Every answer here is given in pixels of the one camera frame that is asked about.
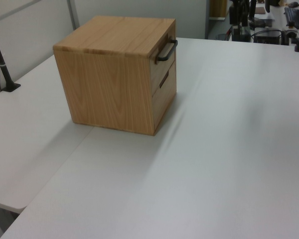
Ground black camera stand pole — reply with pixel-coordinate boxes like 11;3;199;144
0;21;22;93

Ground black electronics box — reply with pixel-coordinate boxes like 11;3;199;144
253;29;283;46

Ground light wooden board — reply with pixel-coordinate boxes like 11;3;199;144
208;0;226;18

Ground black computer keyboard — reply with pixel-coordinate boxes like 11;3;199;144
284;6;299;29

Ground wooden drawer with cutout slot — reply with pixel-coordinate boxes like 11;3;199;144
151;61;178;133

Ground wooden drawer cabinet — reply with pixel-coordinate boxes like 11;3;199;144
52;15;177;136

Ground black desk equipment stand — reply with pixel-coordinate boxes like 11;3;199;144
228;0;253;42

